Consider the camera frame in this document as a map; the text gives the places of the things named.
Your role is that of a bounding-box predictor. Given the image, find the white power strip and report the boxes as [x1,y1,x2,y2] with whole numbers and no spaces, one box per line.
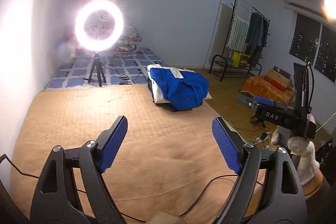
[253,131,271,143]

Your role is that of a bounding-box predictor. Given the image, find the black cable on bed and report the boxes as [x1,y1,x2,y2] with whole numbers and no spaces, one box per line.
[0,153,264,223]

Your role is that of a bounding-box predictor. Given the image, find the blue patterned bed sheet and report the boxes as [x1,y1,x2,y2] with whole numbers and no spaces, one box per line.
[45,48,167,90]

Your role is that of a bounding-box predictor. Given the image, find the white and blue jacket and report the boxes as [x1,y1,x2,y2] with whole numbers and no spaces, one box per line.
[147,64,211,111]

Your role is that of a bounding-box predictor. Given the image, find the tan bed blanket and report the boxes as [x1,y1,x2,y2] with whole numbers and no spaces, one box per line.
[11,85,235,223]

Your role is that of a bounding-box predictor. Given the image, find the floral quilt pile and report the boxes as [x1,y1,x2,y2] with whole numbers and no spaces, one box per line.
[68,24,142,57]

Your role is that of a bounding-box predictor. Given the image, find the ring light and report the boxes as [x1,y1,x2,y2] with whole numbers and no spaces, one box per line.
[75,0,124,52]

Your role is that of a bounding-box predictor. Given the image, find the striped white towel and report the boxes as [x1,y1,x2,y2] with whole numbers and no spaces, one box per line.
[227,0,253,53]

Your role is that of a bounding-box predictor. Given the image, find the black clothes rack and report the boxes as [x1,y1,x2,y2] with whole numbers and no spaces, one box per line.
[209,0,270,82]

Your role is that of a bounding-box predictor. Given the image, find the yellow box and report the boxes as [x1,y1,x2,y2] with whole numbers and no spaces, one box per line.
[231,51,249,68]

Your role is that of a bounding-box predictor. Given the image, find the right hand in white glove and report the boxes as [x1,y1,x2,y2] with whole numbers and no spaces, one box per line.
[271,126,319,186]

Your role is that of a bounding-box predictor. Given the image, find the dark hanging clothes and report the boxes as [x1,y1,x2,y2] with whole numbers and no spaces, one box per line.
[245,12,269,67]

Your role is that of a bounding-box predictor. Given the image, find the dark window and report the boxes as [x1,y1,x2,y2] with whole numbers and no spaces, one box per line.
[289,14,335,83]

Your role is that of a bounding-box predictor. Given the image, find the black tripod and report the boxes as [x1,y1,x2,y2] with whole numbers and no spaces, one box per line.
[83,52,107,87]

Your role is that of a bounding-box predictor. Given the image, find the cardboard box with books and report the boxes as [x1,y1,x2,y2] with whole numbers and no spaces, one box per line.
[264,66,292,92]

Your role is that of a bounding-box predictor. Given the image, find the dark folded clothes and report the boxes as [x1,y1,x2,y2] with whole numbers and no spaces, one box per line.
[148,81,207,111]

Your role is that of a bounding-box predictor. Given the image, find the orange cloth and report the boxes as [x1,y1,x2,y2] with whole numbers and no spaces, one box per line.
[240,76,294,106]

